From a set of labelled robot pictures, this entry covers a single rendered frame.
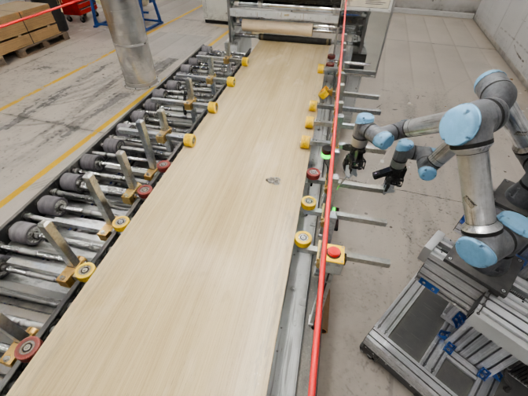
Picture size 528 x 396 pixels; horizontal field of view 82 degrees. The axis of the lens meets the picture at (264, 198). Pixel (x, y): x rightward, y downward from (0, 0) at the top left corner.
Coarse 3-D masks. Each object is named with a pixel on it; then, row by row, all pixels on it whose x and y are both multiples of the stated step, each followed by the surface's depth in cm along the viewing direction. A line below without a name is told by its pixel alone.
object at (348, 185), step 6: (312, 180) 180; (318, 180) 179; (324, 180) 179; (342, 186) 178; (348, 186) 177; (354, 186) 176; (360, 186) 175; (366, 186) 175; (372, 186) 175; (378, 186) 175
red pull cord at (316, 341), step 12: (336, 96) 85; (336, 108) 79; (336, 120) 75; (324, 216) 52; (324, 228) 50; (324, 240) 48; (324, 252) 46; (324, 264) 45; (312, 348) 36; (312, 360) 35; (312, 372) 34; (312, 384) 33
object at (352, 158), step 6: (354, 150) 145; (360, 150) 144; (348, 156) 148; (354, 156) 144; (360, 156) 142; (348, 162) 151; (354, 162) 144; (360, 162) 144; (354, 168) 148; (360, 168) 147
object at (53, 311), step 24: (216, 96) 261; (120, 120) 230; (96, 144) 208; (48, 216) 175; (72, 216) 176; (0, 240) 153; (48, 264) 152; (96, 264) 140; (48, 288) 142; (72, 288) 129; (48, 312) 134; (0, 336) 137; (0, 384) 103
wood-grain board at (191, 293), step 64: (256, 64) 297; (256, 128) 212; (192, 192) 164; (256, 192) 164; (128, 256) 134; (192, 256) 134; (256, 256) 135; (64, 320) 113; (128, 320) 113; (192, 320) 114; (256, 320) 114; (64, 384) 98; (128, 384) 98; (192, 384) 98; (256, 384) 98
